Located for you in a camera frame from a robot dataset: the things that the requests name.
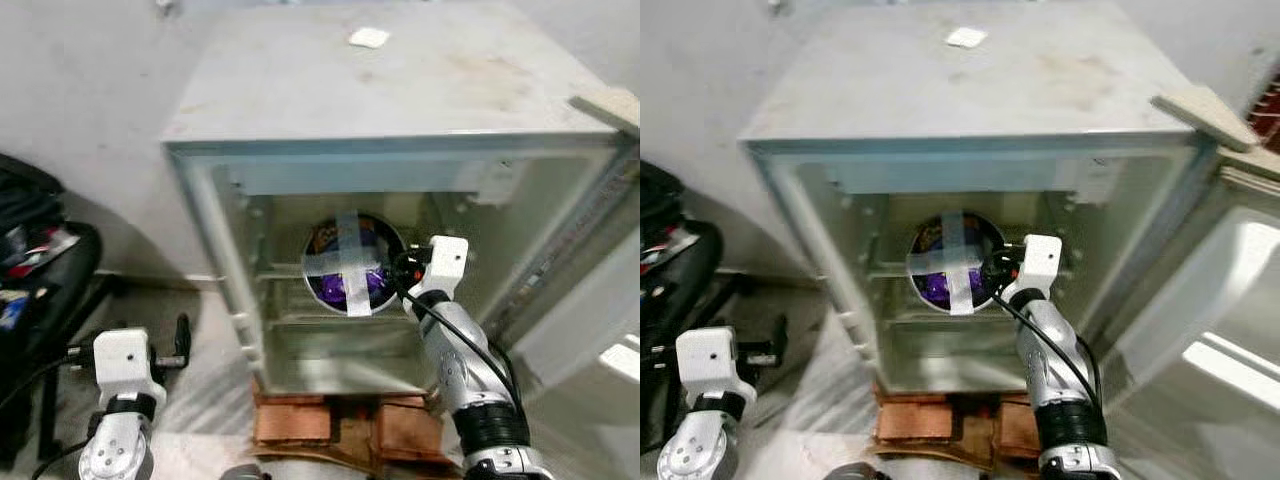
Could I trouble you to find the taped purple bowl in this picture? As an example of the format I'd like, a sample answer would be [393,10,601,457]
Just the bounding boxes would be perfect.
[907,212,1006,317]
[302,212,409,317]

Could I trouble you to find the white small fridge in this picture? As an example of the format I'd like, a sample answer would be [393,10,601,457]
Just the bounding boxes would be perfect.
[738,0,1223,394]
[162,0,641,396]

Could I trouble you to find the white fridge door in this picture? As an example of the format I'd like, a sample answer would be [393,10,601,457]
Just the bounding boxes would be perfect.
[1088,140,1280,480]

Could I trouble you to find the red brick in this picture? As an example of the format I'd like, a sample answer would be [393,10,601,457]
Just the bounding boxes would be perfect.
[373,397,453,463]
[874,393,957,443]
[254,394,334,447]
[993,395,1048,458]

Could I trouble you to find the black bag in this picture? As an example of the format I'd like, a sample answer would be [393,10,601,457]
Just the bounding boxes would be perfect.
[640,160,683,236]
[0,150,67,233]

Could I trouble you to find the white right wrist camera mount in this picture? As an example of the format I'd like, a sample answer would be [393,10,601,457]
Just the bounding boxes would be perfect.
[410,237,469,301]
[1005,235,1063,301]

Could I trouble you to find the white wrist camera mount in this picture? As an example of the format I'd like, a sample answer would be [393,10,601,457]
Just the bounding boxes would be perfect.
[410,237,469,301]
[676,327,758,406]
[1005,235,1063,301]
[93,328,168,409]

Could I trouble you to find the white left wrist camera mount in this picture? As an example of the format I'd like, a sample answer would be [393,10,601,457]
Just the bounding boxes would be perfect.
[93,328,168,409]
[676,327,758,406]

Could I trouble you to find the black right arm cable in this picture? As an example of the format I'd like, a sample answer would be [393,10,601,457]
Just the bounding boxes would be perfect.
[990,288,1103,403]
[398,285,523,413]

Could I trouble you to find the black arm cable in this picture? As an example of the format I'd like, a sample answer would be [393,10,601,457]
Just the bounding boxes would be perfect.
[398,285,523,413]
[0,343,96,413]
[990,288,1103,403]

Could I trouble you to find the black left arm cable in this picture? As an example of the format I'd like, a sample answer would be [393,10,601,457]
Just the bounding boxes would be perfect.
[0,343,96,413]

